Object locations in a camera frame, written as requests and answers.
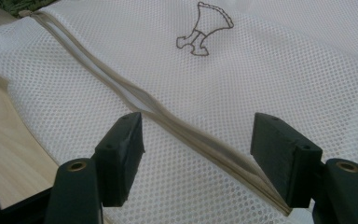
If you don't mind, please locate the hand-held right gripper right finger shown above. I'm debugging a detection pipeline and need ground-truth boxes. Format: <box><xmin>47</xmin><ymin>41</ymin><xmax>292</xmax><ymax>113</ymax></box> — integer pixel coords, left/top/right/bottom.
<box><xmin>250</xmin><ymin>112</ymin><xmax>324</xmax><ymax>209</ymax></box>

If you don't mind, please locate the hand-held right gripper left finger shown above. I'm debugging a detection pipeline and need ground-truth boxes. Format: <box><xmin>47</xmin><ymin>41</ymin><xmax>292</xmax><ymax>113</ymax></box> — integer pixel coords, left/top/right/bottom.
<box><xmin>92</xmin><ymin>112</ymin><xmax>145</xmax><ymax>208</ymax></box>

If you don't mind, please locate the white mesh laundry bag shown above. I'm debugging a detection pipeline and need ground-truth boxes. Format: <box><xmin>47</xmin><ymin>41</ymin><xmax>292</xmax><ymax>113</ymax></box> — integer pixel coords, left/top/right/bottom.
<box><xmin>0</xmin><ymin>0</ymin><xmax>358</xmax><ymax>224</ymax></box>

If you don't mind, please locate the green patterned cloth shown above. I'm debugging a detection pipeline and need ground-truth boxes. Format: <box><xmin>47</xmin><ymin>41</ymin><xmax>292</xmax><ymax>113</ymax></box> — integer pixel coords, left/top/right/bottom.
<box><xmin>0</xmin><ymin>0</ymin><xmax>61</xmax><ymax>19</ymax></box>

